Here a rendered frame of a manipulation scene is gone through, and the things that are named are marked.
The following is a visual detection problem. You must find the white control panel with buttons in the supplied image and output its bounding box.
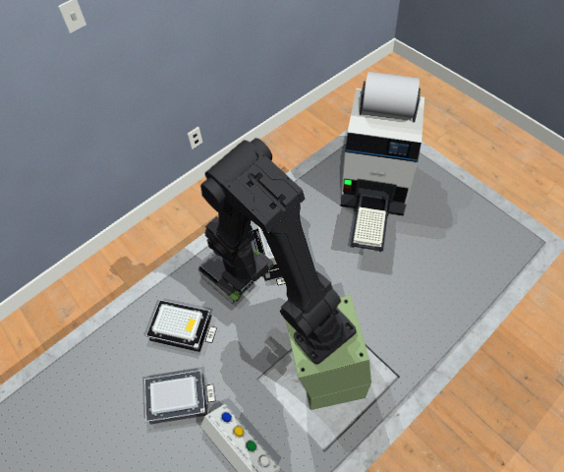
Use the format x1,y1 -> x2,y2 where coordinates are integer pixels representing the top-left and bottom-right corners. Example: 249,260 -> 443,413
201,404 -> 281,472

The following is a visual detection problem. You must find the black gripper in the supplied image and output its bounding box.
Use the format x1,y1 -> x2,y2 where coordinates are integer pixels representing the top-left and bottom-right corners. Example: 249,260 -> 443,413
217,250 -> 274,302

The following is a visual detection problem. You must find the white horizontal cylinder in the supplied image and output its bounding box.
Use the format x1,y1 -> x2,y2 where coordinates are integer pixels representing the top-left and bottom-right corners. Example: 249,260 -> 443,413
363,72 -> 420,118

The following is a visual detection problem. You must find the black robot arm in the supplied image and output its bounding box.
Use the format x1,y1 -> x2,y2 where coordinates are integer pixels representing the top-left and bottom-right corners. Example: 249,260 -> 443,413
200,138 -> 357,365

